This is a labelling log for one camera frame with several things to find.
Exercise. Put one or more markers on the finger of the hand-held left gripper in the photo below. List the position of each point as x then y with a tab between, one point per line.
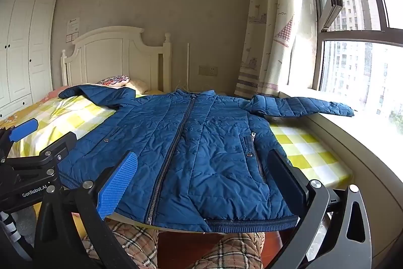
23	129
61	144

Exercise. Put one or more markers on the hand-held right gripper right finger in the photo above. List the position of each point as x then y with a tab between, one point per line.
285	176

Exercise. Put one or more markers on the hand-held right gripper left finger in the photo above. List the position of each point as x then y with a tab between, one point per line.
118	184

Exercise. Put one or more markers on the blue quilted jacket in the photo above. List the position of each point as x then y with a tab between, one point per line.
204	146

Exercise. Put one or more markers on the yellow checked bed sheet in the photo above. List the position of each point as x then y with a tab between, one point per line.
78	114

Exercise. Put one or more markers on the white wardrobe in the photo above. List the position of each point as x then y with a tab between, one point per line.
22	51

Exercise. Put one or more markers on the colourful patterned pillow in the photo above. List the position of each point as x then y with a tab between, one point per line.
113	80

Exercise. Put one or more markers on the beige window sill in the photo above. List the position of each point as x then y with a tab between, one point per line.
371	155

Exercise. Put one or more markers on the person's plaid pants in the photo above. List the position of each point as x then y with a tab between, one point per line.
229	253

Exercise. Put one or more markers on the beige pillow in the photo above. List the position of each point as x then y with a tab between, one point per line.
138	86

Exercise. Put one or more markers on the white bed headboard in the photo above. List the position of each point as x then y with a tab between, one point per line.
107	58

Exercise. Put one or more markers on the dark framed window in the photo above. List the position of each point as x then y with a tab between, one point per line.
362	61

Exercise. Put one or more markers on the thin white pole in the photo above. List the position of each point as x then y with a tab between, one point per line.
188	64

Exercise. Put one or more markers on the sailboat print curtain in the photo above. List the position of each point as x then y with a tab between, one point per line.
277	20

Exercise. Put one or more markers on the paper wall notice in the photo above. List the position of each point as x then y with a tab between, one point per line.
73	29

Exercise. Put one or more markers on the wall outlet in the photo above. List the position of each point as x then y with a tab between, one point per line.
207	70

